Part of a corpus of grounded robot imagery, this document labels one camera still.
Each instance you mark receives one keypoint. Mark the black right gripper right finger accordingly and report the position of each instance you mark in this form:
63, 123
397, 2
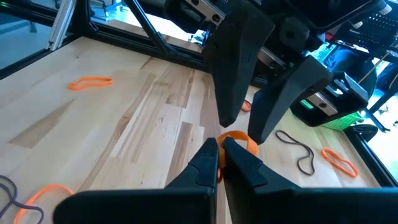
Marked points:
311, 208

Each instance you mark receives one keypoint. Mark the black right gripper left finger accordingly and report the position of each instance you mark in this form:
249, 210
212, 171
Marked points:
140, 208

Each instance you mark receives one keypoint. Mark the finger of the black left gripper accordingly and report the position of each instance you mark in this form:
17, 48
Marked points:
236, 68
280, 102

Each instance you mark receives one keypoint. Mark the thin dark rubber band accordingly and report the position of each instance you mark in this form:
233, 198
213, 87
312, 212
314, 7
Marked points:
14, 189
311, 155

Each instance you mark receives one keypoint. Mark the green plastic basket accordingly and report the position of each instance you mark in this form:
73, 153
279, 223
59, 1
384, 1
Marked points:
345, 122

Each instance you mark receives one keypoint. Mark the black office chair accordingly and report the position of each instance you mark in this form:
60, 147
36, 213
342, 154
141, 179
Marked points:
373, 31

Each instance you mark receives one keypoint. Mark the silver aluminium post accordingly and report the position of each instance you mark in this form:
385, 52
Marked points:
60, 25

